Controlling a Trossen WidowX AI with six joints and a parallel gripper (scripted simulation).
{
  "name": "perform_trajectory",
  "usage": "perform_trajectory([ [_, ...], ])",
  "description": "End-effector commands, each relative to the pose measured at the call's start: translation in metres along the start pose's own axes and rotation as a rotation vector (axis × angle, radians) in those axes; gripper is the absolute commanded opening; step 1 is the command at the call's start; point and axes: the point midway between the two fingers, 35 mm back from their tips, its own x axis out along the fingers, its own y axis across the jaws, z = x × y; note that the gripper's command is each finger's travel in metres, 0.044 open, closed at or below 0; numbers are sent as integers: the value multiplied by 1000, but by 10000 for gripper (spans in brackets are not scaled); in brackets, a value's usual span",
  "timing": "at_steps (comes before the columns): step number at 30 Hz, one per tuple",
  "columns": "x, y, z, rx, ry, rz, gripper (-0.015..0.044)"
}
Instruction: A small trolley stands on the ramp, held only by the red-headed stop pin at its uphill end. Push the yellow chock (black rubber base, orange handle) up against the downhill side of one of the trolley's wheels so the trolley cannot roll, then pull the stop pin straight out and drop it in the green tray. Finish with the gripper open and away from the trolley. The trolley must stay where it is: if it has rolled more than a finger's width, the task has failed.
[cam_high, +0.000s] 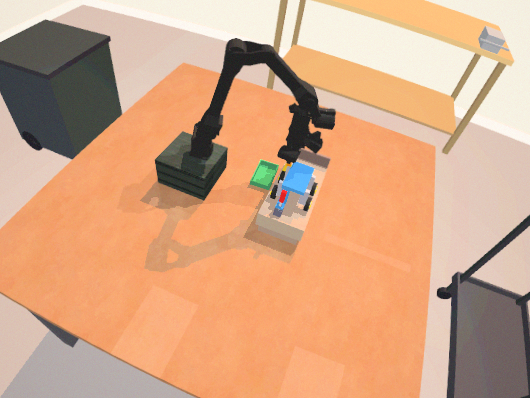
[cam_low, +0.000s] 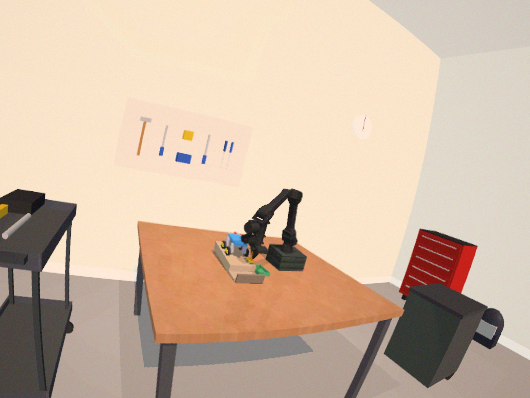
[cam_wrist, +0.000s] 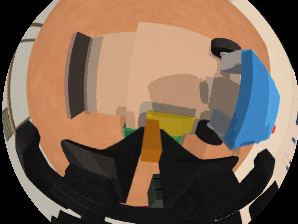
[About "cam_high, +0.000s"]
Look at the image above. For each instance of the green tray floor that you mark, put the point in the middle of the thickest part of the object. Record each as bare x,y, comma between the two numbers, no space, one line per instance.
264,174

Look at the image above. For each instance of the red-headed metal pin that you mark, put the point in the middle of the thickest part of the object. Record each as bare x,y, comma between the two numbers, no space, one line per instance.
282,197

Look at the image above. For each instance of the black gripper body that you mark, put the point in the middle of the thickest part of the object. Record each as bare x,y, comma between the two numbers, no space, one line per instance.
290,152

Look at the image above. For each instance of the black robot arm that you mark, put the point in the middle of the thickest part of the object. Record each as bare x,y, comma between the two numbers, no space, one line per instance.
239,53

